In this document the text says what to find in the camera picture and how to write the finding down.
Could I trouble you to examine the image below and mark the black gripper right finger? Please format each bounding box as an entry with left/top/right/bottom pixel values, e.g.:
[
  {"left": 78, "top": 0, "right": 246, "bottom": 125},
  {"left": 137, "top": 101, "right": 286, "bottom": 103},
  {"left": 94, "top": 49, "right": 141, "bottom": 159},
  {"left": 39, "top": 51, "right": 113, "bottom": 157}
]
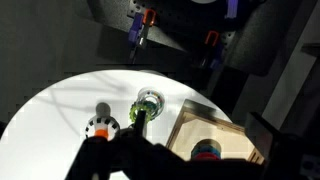
[{"left": 134, "top": 110, "right": 147, "bottom": 136}]

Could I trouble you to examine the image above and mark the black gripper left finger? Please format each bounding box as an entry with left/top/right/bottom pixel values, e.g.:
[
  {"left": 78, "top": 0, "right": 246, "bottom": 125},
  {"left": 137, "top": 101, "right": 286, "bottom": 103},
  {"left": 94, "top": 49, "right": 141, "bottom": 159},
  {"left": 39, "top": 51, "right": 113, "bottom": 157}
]
[{"left": 65, "top": 137, "right": 110, "bottom": 180}]

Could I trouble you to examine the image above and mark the wooden tray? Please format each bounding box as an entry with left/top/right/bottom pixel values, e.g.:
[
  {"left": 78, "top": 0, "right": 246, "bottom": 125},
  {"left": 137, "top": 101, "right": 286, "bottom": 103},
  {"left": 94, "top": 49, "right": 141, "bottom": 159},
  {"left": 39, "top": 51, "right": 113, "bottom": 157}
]
[{"left": 166, "top": 100, "right": 264, "bottom": 164}]

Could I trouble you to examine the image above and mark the purple orange clamp left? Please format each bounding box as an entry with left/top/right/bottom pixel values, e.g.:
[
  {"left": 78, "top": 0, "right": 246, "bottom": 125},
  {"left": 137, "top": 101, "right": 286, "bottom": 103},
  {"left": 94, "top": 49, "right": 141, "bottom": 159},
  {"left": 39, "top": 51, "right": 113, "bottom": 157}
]
[{"left": 128, "top": 9, "right": 157, "bottom": 62}]

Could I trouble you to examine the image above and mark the purple orange clamp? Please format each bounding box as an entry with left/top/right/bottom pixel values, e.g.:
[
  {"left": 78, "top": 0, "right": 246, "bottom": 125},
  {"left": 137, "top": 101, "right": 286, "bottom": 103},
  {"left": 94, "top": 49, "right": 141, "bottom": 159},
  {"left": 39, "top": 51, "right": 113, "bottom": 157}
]
[
  {"left": 128, "top": 9, "right": 157, "bottom": 62},
  {"left": 200, "top": 30, "right": 223, "bottom": 70}
]

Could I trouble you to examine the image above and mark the purple orange clamp right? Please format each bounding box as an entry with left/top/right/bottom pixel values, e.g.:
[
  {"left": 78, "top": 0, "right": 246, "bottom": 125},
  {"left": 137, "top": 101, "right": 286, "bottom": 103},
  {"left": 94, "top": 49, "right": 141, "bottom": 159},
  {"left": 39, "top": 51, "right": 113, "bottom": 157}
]
[{"left": 200, "top": 30, "right": 223, "bottom": 70}]

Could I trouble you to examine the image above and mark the purple clamp top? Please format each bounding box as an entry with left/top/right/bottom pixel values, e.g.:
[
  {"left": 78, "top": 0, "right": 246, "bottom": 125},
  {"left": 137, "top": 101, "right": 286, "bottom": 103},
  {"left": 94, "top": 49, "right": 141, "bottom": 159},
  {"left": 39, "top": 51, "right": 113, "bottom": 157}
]
[{"left": 225, "top": 0, "right": 239, "bottom": 19}]

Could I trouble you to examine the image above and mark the large black white striped ring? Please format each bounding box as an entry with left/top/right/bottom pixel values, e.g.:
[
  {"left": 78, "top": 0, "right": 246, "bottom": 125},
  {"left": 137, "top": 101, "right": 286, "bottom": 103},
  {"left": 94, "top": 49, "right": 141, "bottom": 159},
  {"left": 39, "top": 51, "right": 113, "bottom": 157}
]
[{"left": 84, "top": 115, "right": 121, "bottom": 140}]

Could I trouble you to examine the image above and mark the orange stacking post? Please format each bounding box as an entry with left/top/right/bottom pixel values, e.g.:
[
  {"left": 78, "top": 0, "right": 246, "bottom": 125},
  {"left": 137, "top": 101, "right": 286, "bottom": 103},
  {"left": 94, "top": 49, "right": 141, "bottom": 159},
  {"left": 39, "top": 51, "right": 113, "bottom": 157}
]
[{"left": 95, "top": 129, "right": 109, "bottom": 139}]

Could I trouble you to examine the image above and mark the green bumpy ring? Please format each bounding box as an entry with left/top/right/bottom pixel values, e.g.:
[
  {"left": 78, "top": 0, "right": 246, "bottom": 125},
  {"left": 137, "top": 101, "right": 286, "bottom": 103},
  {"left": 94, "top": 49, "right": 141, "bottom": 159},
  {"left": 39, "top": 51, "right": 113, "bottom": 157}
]
[{"left": 129, "top": 100, "right": 160, "bottom": 124}]

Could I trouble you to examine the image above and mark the clear ring with beads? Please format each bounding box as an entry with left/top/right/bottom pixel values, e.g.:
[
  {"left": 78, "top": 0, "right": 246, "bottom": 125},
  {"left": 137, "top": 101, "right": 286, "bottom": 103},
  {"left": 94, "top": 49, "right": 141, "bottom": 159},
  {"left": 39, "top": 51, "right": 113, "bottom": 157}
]
[{"left": 137, "top": 87, "right": 166, "bottom": 116}]

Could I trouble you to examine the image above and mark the blue ring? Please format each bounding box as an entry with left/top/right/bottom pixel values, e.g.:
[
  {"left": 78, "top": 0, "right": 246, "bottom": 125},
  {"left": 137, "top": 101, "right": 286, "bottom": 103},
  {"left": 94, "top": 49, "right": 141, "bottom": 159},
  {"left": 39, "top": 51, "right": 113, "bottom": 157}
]
[{"left": 191, "top": 143, "right": 222, "bottom": 160}]

